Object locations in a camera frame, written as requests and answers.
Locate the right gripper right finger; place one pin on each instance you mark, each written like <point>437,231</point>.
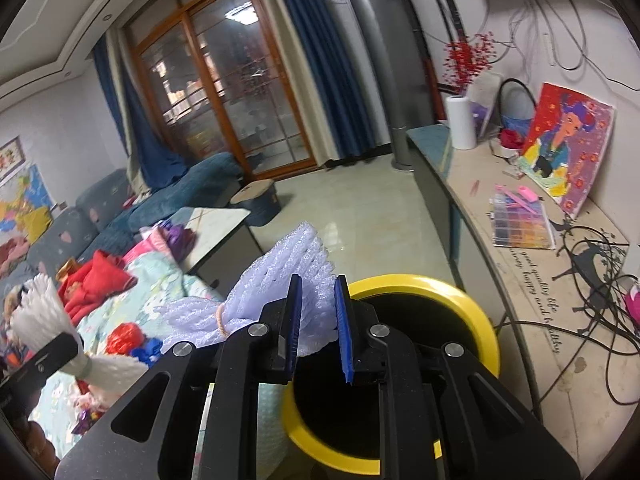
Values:
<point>446,417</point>

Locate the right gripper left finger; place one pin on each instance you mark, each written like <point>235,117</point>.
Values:
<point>194,413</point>

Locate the blue plastic bag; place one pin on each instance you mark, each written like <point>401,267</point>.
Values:
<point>149,352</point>

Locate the white foam net sleeve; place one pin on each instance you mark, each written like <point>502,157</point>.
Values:
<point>40,318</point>

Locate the red plastic bag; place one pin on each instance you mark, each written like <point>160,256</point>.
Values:
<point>124,339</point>

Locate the lilac foam net sleeve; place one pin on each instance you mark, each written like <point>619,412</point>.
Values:
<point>270,284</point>

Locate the purple foil wrapper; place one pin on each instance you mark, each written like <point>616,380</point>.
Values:
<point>85,420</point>

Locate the yellow rimmed black trash bin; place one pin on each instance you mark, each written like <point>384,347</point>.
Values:
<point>336,422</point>

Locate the person's left hand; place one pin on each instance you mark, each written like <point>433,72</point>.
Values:
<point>40,449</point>

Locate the hello kitty quilt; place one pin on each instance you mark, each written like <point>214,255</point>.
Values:
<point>159,281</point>

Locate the red blanket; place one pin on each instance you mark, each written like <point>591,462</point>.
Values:
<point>86,289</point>

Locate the coffee table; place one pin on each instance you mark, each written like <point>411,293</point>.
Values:
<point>224,245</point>

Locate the tv cabinet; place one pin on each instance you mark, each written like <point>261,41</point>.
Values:
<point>569,348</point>

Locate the blue grey sofa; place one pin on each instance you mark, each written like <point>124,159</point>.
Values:
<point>102,218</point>

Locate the bead organiser box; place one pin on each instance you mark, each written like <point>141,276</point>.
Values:
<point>519,223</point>

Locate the round footstool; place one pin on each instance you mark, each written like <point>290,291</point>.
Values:
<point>260,199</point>

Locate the framed calligraphy picture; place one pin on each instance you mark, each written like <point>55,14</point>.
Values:
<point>11,157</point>

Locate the left blue curtain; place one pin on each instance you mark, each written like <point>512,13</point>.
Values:
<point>151,165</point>

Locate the blue curtain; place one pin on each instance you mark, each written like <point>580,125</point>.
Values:
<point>334,76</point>
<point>151,165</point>

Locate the white paper roll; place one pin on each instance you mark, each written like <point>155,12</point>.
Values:
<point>461,123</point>

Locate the right blue curtain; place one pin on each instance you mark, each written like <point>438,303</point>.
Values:
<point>334,76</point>

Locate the colourful diamond painting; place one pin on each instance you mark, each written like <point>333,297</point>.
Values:
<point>565,145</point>

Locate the wooden glass sliding door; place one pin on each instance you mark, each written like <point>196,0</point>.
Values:
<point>214,79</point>

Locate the red berry branch decoration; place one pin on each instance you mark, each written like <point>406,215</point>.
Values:
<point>466,59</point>

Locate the silver tower air conditioner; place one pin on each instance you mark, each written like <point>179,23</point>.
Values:
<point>398,59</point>

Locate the china wall map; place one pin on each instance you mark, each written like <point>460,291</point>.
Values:
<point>25,206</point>

